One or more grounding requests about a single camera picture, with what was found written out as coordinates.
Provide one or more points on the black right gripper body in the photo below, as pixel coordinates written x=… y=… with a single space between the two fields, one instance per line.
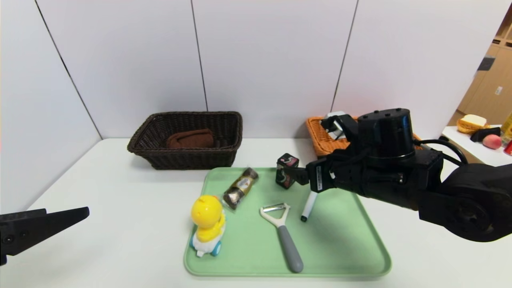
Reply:
x=319 y=178

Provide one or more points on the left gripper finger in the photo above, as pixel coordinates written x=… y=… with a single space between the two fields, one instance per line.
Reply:
x=20 y=215
x=40 y=228

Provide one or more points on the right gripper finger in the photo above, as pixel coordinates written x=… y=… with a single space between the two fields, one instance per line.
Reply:
x=298 y=176

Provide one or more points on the black gum box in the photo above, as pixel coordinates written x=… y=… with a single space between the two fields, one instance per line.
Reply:
x=288 y=160

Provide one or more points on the gold chocolate pack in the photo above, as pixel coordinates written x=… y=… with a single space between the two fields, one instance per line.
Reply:
x=242 y=186

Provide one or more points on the brown towel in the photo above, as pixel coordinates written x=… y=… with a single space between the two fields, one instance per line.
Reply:
x=190 y=140

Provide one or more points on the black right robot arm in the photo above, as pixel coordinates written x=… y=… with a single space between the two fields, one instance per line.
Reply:
x=400 y=176

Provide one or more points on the orange wicker basket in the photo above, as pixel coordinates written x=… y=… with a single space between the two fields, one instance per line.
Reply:
x=320 y=140

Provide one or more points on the dark brown wicker basket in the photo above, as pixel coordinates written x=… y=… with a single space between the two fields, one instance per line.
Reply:
x=188 y=160

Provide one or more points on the white marker pen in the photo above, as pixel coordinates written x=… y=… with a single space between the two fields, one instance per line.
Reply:
x=308 y=208

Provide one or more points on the green plastic tray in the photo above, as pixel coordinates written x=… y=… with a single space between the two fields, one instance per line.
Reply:
x=256 y=240

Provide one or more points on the yellow duck toy car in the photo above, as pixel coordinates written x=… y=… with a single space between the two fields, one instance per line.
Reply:
x=206 y=212

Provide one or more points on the toy bread slice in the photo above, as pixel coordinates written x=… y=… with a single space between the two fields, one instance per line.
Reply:
x=472 y=123

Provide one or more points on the white side table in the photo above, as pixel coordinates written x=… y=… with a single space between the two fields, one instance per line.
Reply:
x=486 y=156

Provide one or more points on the black flat object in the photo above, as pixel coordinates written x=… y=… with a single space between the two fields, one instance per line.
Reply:
x=484 y=134

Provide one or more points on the pink peach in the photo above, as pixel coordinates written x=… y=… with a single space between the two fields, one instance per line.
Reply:
x=492 y=142

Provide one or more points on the wooden cabinet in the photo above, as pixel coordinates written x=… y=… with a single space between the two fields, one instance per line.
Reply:
x=488 y=96

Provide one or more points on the red can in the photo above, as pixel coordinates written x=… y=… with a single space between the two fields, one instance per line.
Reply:
x=508 y=148

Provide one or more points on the yellow box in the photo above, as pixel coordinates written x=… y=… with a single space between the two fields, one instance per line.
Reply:
x=508 y=128

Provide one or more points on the dark cabinet sign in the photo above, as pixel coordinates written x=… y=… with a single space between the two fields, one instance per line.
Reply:
x=484 y=64

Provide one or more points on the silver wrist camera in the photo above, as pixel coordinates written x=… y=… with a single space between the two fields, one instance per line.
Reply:
x=335 y=128

